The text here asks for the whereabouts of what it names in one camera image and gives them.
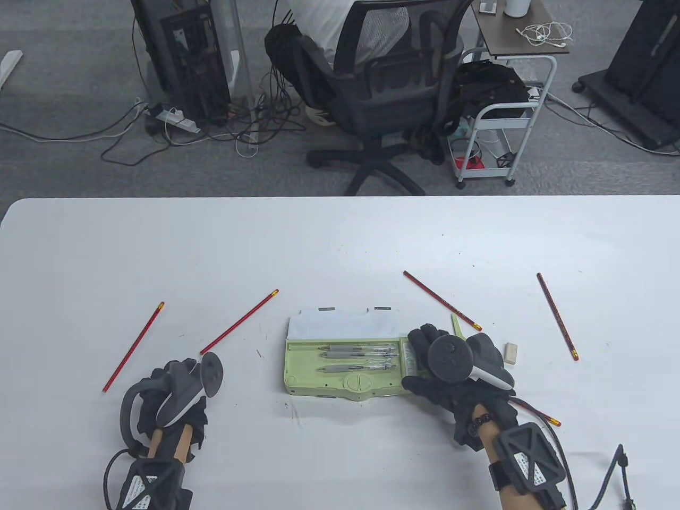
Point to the person's left hand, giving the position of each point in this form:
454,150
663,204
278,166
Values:
196,419

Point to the person's right hand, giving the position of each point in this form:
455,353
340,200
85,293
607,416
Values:
419,340

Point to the green scissors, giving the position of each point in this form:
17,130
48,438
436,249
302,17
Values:
456,325

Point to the silver ballpoint pen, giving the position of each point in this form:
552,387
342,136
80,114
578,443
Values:
350,349
350,355

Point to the clear grey-grip pen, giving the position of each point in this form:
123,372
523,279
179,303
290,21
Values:
345,367

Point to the green panda pencil case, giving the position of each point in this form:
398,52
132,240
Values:
340,380

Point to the person's left forearm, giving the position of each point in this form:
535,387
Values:
170,446

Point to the person's right forearm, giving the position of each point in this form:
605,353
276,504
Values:
486,440

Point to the red pencil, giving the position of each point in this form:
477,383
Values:
239,321
133,348
544,417
557,316
441,300

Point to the black white hand controller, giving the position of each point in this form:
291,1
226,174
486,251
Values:
180,393
449,358

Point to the white eraser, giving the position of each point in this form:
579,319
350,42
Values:
510,353

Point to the small red container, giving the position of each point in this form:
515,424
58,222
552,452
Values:
474,162

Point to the white rolling cart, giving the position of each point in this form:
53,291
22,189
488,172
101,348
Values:
504,123

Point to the black mesh office chair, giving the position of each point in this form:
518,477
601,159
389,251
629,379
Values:
382,106

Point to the black bag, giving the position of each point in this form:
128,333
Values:
489,85

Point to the white power adapter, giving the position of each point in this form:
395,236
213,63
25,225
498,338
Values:
533,93

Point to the white power strip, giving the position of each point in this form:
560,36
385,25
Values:
180,121

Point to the brown wooden side table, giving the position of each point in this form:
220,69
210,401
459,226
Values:
510,40

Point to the small grey device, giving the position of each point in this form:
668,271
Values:
489,6

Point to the white cup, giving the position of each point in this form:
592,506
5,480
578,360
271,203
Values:
516,7

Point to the grey metal desk leg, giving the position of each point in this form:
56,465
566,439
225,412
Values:
236,32

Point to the black computer tower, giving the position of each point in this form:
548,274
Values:
186,58

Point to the black wheeled stand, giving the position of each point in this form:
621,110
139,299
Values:
643,53

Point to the white table foot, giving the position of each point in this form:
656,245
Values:
9,64

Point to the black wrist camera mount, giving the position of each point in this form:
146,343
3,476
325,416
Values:
528,459
151,483

